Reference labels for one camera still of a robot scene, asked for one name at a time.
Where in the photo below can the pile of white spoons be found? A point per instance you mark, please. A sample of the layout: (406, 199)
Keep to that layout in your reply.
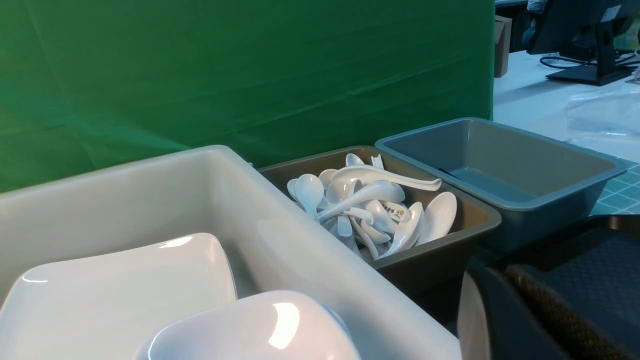
(373, 211)

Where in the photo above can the black computer monitor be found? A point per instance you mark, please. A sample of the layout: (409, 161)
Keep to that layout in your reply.
(561, 25)

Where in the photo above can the cardboard box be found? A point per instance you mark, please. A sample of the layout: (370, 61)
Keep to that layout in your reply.
(502, 41)

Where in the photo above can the green checked tablecloth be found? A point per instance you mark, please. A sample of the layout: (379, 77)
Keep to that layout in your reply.
(621, 195)

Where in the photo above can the green backdrop cloth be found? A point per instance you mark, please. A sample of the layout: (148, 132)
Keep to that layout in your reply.
(91, 84)

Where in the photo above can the black serving tray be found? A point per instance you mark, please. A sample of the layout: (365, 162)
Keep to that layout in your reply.
(582, 284)

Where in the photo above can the stack of white small bowls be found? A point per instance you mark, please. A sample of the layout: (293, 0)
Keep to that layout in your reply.
(273, 325)

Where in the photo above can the grey-blue chopstick bin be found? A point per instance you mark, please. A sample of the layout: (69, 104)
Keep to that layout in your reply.
(539, 185)

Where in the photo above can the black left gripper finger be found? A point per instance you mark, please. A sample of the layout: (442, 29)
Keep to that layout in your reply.
(494, 323)

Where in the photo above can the large white plastic bin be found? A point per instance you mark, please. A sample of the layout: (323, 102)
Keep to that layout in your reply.
(270, 242)

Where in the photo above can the stack of white square plates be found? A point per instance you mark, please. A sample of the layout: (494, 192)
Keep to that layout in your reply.
(106, 307)

